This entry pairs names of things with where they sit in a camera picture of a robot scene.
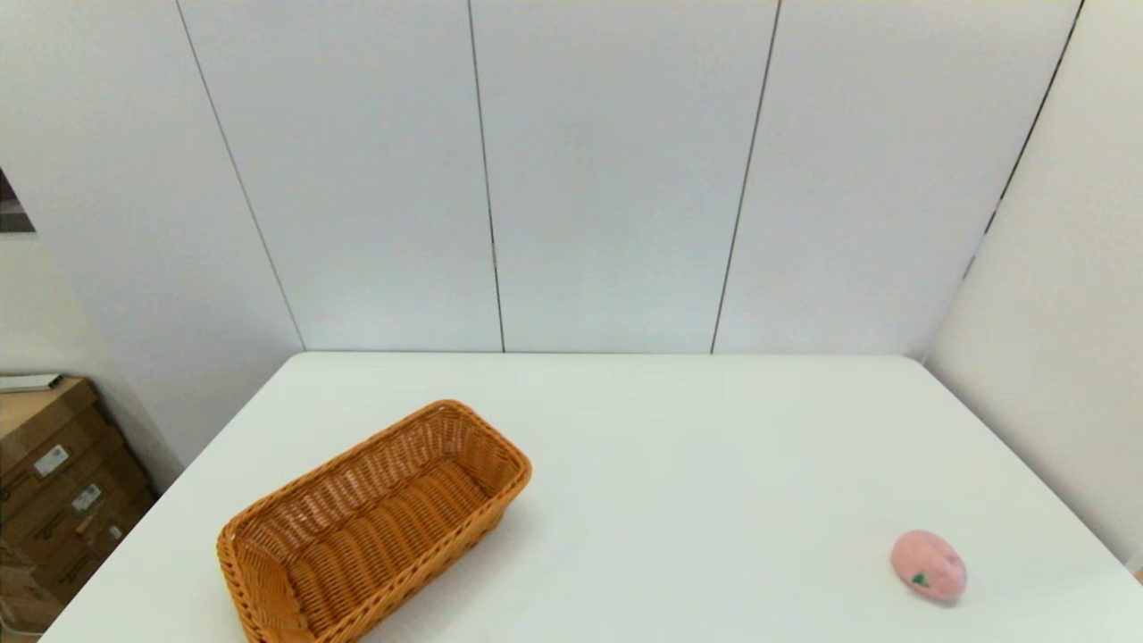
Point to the flat white board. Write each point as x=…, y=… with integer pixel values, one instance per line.
x=27, y=382

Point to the orange woven wicker basket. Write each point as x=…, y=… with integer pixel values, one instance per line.
x=393, y=527

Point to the brown cardboard box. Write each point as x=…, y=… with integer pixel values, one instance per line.
x=116, y=536
x=98, y=478
x=40, y=420

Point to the pink toy peach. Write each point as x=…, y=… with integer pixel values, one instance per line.
x=929, y=558

